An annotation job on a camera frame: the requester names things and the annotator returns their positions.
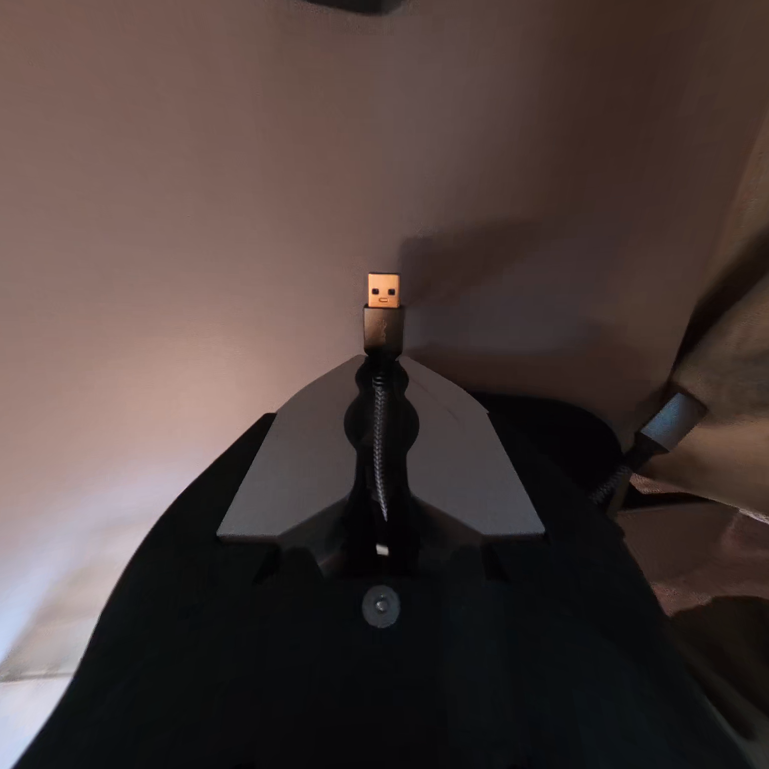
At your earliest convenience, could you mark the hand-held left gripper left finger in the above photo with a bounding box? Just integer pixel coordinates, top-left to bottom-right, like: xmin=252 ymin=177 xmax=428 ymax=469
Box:
xmin=216 ymin=354 xmax=379 ymax=578

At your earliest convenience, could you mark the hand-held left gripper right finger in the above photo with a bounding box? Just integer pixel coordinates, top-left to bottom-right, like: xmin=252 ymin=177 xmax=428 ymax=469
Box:
xmin=387 ymin=356 xmax=546 ymax=578

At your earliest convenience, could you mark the grey braided usb cable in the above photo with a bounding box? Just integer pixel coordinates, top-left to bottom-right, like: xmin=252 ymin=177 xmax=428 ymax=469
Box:
xmin=363 ymin=272 xmax=709 ymax=523

